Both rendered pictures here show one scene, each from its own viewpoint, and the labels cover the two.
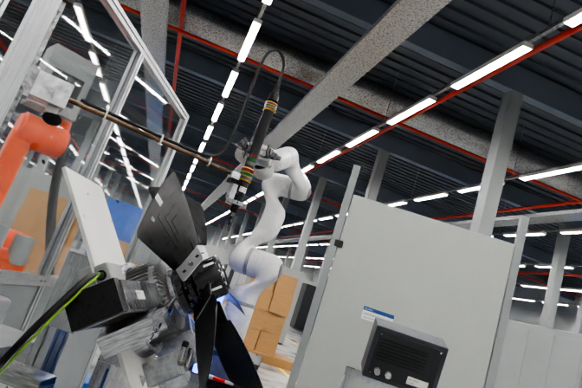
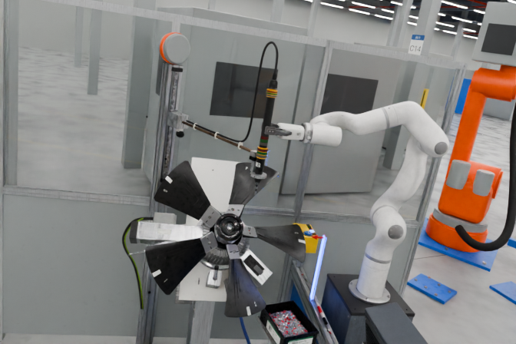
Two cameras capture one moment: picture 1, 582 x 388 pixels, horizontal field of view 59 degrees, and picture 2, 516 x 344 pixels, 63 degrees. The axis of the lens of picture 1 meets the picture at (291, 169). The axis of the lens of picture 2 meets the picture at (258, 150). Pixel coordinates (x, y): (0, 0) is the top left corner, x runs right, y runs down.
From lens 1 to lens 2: 199 cm
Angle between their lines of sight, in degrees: 77
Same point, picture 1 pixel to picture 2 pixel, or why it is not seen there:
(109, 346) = not seen: hidden behind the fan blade
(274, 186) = (412, 143)
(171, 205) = (180, 182)
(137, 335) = not seen: hidden behind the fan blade
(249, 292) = (371, 246)
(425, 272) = not seen: outside the picture
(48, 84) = (170, 117)
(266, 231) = (392, 190)
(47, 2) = (165, 76)
